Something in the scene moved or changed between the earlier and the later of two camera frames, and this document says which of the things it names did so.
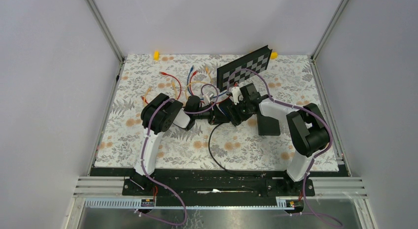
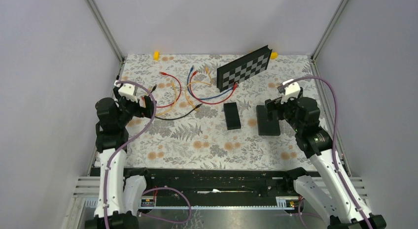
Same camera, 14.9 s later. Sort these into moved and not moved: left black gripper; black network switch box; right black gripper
Moved: left black gripper; right black gripper
Not moved: black network switch box
